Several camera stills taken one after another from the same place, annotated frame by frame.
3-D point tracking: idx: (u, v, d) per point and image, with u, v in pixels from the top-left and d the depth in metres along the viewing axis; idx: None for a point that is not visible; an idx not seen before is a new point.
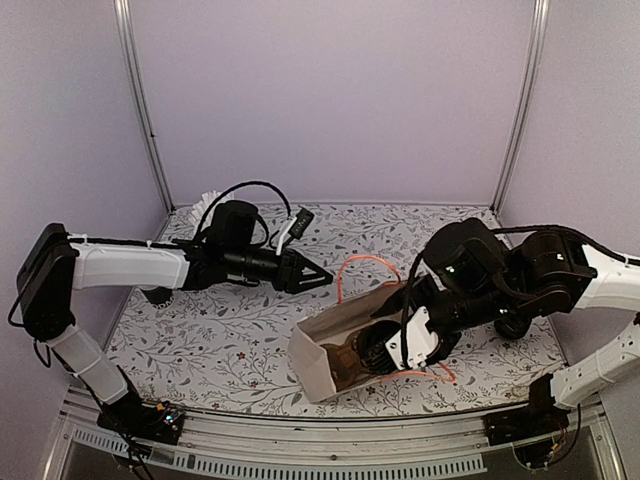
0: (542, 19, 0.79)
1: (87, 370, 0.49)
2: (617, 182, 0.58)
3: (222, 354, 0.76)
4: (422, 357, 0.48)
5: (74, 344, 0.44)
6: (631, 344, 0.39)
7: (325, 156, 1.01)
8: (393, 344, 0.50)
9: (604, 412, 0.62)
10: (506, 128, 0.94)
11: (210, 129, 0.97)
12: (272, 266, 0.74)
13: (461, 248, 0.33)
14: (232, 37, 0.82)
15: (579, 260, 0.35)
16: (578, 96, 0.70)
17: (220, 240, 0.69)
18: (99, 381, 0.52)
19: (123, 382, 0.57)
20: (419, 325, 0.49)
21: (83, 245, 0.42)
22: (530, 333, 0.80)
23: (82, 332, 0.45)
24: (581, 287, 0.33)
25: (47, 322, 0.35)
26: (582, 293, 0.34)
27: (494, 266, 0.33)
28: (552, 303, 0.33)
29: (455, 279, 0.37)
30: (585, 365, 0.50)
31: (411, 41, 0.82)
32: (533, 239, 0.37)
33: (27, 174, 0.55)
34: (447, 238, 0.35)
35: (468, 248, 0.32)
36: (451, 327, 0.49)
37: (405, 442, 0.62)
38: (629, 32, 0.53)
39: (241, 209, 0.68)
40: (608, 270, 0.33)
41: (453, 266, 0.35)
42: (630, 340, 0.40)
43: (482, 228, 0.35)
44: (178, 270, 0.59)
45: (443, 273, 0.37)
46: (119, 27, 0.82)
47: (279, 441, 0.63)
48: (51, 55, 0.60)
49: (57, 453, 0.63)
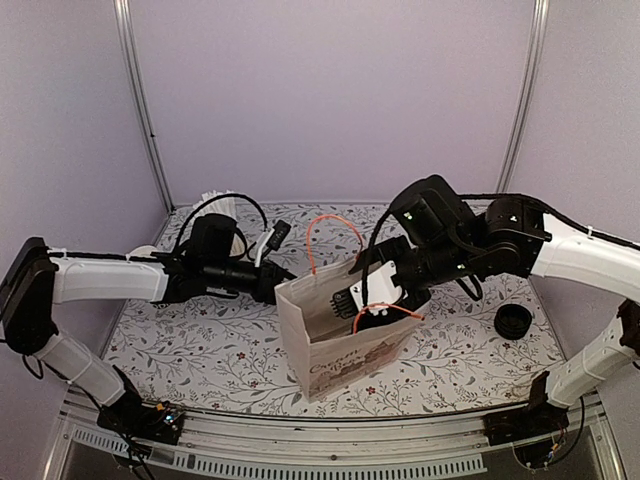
0: (543, 18, 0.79)
1: (81, 374, 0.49)
2: (617, 182, 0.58)
3: (222, 354, 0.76)
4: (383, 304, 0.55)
5: (64, 352, 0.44)
6: (612, 337, 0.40)
7: (325, 156, 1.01)
8: (356, 289, 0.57)
9: (604, 413, 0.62)
10: (506, 128, 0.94)
11: (210, 129, 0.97)
12: (252, 278, 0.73)
13: (420, 198, 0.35)
14: (231, 36, 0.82)
15: (536, 224, 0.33)
16: (578, 95, 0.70)
17: (199, 254, 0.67)
18: (95, 383, 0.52)
19: (119, 383, 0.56)
20: (386, 279, 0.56)
21: (63, 259, 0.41)
22: (530, 333, 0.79)
23: (69, 340, 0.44)
24: (535, 250, 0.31)
25: (30, 336, 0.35)
26: (536, 257, 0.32)
27: (448, 221, 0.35)
28: (497, 264, 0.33)
29: (415, 230, 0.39)
30: (575, 360, 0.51)
31: (411, 41, 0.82)
32: (499, 203, 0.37)
33: (27, 175, 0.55)
34: (410, 191, 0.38)
35: (425, 197, 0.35)
36: (418, 282, 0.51)
37: (405, 442, 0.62)
38: (628, 33, 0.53)
39: (217, 223, 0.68)
40: (565, 236, 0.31)
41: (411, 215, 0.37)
42: (612, 333, 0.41)
43: (445, 186, 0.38)
44: (160, 284, 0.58)
45: (405, 224, 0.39)
46: (119, 28, 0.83)
47: (279, 441, 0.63)
48: (50, 55, 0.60)
49: (57, 453, 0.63)
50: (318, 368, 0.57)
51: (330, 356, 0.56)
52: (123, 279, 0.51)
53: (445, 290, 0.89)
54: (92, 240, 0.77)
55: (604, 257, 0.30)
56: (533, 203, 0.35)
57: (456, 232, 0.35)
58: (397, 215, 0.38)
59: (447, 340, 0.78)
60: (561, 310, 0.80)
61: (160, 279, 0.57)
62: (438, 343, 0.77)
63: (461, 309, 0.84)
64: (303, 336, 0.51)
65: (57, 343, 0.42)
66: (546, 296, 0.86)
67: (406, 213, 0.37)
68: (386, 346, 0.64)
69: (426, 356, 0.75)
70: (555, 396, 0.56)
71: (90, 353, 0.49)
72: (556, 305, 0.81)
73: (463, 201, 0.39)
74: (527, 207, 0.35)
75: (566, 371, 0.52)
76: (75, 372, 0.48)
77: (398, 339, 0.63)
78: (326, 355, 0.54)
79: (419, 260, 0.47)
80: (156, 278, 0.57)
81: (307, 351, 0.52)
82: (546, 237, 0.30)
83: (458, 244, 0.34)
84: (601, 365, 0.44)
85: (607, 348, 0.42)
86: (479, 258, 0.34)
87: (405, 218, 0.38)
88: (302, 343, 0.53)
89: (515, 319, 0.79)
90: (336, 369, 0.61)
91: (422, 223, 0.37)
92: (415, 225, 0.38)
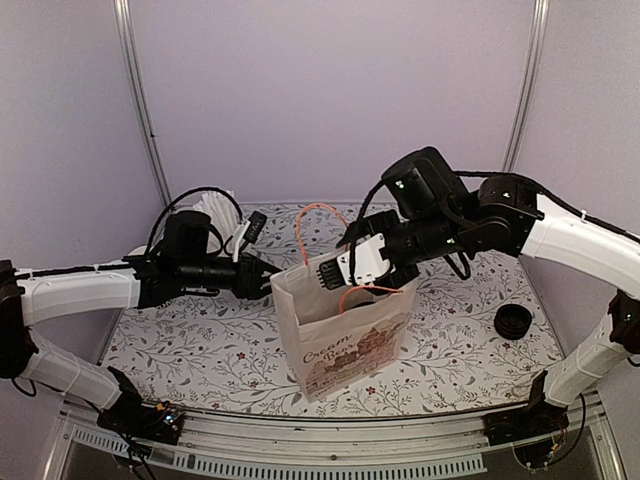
0: (542, 19, 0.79)
1: (72, 384, 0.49)
2: (616, 182, 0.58)
3: (222, 354, 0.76)
4: (370, 277, 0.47)
5: (50, 367, 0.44)
6: (603, 334, 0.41)
7: (325, 156, 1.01)
8: (344, 259, 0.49)
9: (604, 413, 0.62)
10: (506, 129, 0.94)
11: (210, 130, 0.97)
12: (231, 274, 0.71)
13: (413, 167, 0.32)
14: (231, 33, 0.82)
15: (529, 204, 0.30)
16: (578, 95, 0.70)
17: (175, 254, 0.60)
18: (89, 389, 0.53)
19: (113, 386, 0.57)
20: (374, 251, 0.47)
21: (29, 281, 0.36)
22: (530, 333, 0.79)
23: (53, 355, 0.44)
24: (525, 229, 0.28)
25: (7, 362, 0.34)
26: (526, 237, 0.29)
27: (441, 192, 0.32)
28: (487, 241, 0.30)
29: (405, 201, 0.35)
30: (570, 359, 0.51)
31: (411, 40, 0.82)
32: (492, 181, 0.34)
33: (27, 175, 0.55)
34: (403, 160, 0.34)
35: (418, 166, 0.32)
36: (407, 257, 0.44)
37: (405, 442, 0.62)
38: (628, 33, 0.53)
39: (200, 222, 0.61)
40: (560, 218, 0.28)
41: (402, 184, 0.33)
42: (602, 332, 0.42)
43: (440, 157, 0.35)
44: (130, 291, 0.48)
45: (394, 193, 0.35)
46: (119, 28, 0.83)
47: (279, 441, 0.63)
48: (49, 53, 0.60)
49: (57, 453, 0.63)
50: (311, 356, 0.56)
51: (321, 343, 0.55)
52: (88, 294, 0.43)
53: (445, 290, 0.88)
54: (92, 240, 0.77)
55: (597, 240, 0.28)
56: (528, 184, 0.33)
57: (448, 205, 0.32)
58: (387, 185, 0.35)
59: (447, 340, 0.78)
60: (561, 310, 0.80)
61: (134, 285, 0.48)
62: (438, 343, 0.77)
63: (461, 309, 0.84)
64: (293, 318, 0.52)
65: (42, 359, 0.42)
66: (546, 296, 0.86)
67: (396, 186, 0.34)
68: (380, 335, 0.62)
69: (426, 357, 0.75)
70: (552, 395, 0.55)
71: (78, 364, 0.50)
72: (556, 305, 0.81)
73: (456, 177, 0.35)
74: (521, 188, 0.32)
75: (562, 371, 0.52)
76: (65, 383, 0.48)
77: (391, 326, 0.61)
78: (317, 341, 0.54)
79: (409, 232, 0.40)
80: (130, 285, 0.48)
81: (297, 334, 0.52)
82: (539, 215, 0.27)
83: (450, 217, 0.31)
84: (601, 365, 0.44)
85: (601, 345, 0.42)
86: (469, 231, 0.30)
87: (394, 188, 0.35)
88: (292, 326, 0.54)
89: (515, 319, 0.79)
90: (330, 358, 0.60)
91: (412, 196, 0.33)
92: (404, 198, 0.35)
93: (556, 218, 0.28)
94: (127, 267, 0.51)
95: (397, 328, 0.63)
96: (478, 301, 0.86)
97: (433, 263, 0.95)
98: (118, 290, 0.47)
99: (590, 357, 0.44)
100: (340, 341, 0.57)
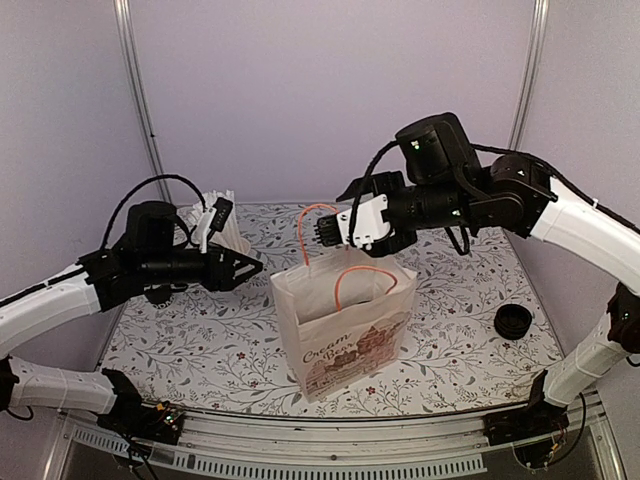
0: (543, 19, 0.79)
1: (64, 398, 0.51)
2: (616, 183, 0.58)
3: (222, 354, 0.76)
4: (369, 239, 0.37)
5: (37, 390, 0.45)
6: (602, 334, 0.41)
7: (326, 156, 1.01)
8: (345, 216, 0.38)
9: (603, 412, 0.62)
10: (505, 129, 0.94)
11: (210, 130, 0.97)
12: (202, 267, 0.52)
13: (434, 128, 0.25)
14: (231, 33, 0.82)
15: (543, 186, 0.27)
16: (577, 96, 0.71)
17: (136, 248, 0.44)
18: (80, 402, 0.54)
19: (107, 391, 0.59)
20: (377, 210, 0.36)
21: None
22: (530, 333, 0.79)
23: (37, 378, 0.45)
24: (538, 209, 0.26)
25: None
26: (538, 219, 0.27)
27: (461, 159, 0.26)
28: (498, 218, 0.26)
29: (418, 165, 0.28)
30: (570, 359, 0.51)
31: (411, 40, 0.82)
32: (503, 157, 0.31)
33: (27, 175, 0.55)
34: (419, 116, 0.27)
35: (441, 127, 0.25)
36: (408, 224, 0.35)
37: (405, 442, 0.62)
38: (628, 34, 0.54)
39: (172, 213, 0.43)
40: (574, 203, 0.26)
41: (419, 146, 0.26)
42: (601, 330, 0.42)
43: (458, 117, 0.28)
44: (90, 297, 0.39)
45: (407, 154, 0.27)
46: (119, 27, 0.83)
47: (279, 441, 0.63)
48: (50, 53, 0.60)
49: (56, 454, 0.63)
50: (311, 356, 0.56)
51: (321, 342, 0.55)
52: (41, 317, 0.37)
53: (445, 290, 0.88)
54: (91, 240, 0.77)
55: (605, 232, 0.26)
56: (542, 166, 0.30)
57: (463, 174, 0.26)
58: (400, 144, 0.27)
59: (447, 340, 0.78)
60: (561, 310, 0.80)
61: (90, 291, 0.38)
62: (438, 343, 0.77)
63: (461, 309, 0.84)
64: (292, 316, 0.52)
65: (24, 388, 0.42)
66: (546, 296, 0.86)
67: (410, 147, 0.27)
68: (380, 334, 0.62)
69: (426, 357, 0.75)
70: (551, 394, 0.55)
71: (64, 377, 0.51)
72: (556, 305, 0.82)
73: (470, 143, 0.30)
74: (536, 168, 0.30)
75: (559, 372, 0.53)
76: (57, 399, 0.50)
77: (391, 325, 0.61)
78: (317, 340, 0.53)
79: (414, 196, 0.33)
80: (83, 293, 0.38)
81: (297, 333, 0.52)
82: (552, 196, 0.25)
83: (463, 186, 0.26)
84: (600, 365, 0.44)
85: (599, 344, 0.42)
86: (479, 207, 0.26)
87: (406, 149, 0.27)
88: (292, 326, 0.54)
89: (515, 320, 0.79)
90: (330, 358, 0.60)
91: (424, 161, 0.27)
92: (415, 162, 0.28)
93: (567, 201, 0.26)
94: (81, 271, 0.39)
95: (396, 328, 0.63)
96: (478, 301, 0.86)
97: (433, 263, 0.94)
98: (73, 301, 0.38)
99: (590, 356, 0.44)
100: (339, 340, 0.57)
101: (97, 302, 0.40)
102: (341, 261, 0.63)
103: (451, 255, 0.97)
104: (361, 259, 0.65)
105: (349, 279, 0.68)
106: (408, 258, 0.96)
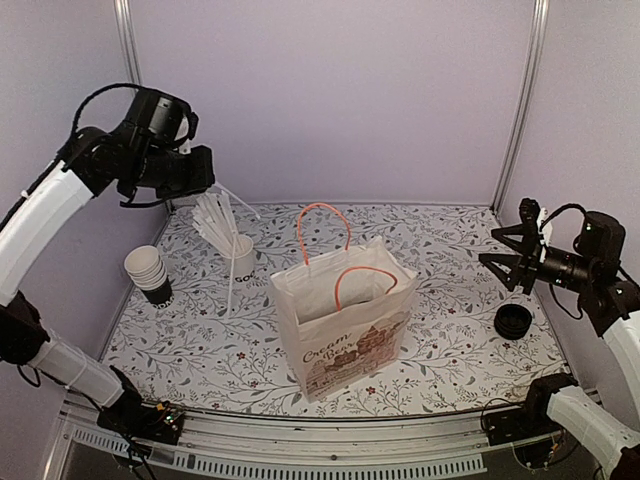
0: (543, 18, 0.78)
1: (78, 377, 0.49)
2: (618, 182, 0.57)
3: (222, 354, 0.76)
4: (536, 243, 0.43)
5: (61, 358, 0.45)
6: (626, 436, 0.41)
7: (326, 157, 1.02)
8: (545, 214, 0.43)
9: (600, 402, 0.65)
10: (505, 130, 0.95)
11: (212, 130, 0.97)
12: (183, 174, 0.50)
13: (616, 226, 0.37)
14: (230, 34, 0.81)
15: (629, 302, 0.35)
16: (577, 96, 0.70)
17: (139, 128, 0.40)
18: (93, 384, 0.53)
19: (117, 382, 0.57)
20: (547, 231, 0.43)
21: None
22: (530, 333, 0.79)
23: (63, 346, 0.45)
24: (610, 317, 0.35)
25: (22, 347, 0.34)
26: (609, 325, 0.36)
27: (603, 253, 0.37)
28: (592, 300, 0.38)
29: (587, 241, 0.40)
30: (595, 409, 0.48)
31: (411, 42, 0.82)
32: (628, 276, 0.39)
33: (27, 176, 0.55)
34: (608, 218, 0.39)
35: (616, 228, 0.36)
36: (543, 274, 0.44)
37: (405, 442, 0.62)
38: (629, 34, 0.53)
39: (189, 112, 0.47)
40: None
41: (590, 228, 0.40)
42: (625, 435, 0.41)
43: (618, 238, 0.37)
44: (71, 187, 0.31)
45: (583, 229, 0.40)
46: (119, 27, 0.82)
47: (279, 441, 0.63)
48: (48, 53, 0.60)
49: (57, 453, 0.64)
50: (311, 356, 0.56)
51: (321, 342, 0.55)
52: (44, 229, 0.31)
53: (445, 289, 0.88)
54: (89, 240, 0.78)
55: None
56: None
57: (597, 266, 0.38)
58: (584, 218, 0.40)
59: (447, 340, 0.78)
60: (562, 310, 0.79)
61: (70, 178, 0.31)
62: (438, 343, 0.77)
63: (461, 309, 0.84)
64: (292, 317, 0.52)
65: (52, 349, 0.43)
66: (546, 296, 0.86)
67: (587, 227, 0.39)
68: (380, 335, 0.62)
69: (426, 357, 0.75)
70: (560, 396, 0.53)
71: (84, 356, 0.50)
72: (556, 305, 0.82)
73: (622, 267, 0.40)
74: None
75: (579, 402, 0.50)
76: (71, 377, 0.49)
77: (391, 325, 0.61)
78: (317, 340, 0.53)
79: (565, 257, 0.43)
80: (66, 182, 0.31)
81: (296, 333, 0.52)
82: (623, 313, 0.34)
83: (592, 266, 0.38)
84: (602, 440, 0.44)
85: (626, 442, 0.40)
86: (593, 285, 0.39)
87: (584, 229, 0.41)
88: (292, 326, 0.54)
89: (515, 319, 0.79)
90: (329, 358, 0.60)
91: (589, 240, 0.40)
92: (583, 239, 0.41)
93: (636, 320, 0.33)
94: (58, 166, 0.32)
95: (396, 327, 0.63)
96: (478, 301, 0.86)
97: (434, 263, 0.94)
98: (62, 197, 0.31)
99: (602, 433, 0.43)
100: (339, 340, 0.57)
101: (84, 189, 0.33)
102: (341, 262, 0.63)
103: (451, 254, 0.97)
104: (361, 259, 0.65)
105: (349, 279, 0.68)
106: (408, 258, 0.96)
